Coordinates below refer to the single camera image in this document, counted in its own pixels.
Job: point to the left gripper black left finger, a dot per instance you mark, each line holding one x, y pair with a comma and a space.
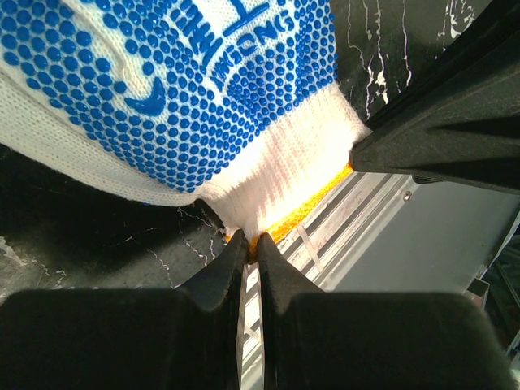
189, 337

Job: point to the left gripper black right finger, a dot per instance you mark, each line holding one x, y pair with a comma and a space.
371, 340

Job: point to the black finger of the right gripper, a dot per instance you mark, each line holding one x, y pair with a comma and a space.
459, 122

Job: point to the blue dotted white glove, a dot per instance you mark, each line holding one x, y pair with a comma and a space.
235, 103

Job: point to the aluminium front rail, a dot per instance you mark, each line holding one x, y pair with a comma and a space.
317, 245

